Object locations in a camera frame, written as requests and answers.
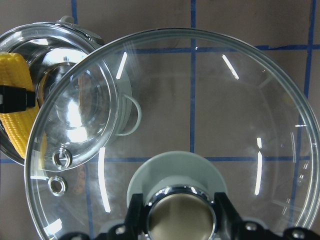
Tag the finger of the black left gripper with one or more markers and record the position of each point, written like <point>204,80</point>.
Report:
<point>16,99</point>

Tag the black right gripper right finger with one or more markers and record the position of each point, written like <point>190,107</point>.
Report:
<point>228,219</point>

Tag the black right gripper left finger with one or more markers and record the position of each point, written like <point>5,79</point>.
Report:
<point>136,217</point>

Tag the yellow corn cob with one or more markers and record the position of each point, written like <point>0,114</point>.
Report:
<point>14,71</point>

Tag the glass pot lid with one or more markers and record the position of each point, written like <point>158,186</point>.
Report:
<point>218,115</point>

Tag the pale green electric pot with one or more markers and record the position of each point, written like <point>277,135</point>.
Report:
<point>51,49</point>

